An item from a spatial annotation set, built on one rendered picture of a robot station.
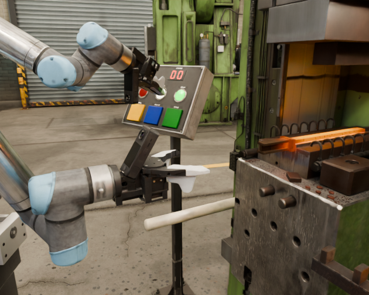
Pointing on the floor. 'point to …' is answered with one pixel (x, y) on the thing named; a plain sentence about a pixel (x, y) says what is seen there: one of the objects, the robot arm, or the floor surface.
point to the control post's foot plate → (173, 290)
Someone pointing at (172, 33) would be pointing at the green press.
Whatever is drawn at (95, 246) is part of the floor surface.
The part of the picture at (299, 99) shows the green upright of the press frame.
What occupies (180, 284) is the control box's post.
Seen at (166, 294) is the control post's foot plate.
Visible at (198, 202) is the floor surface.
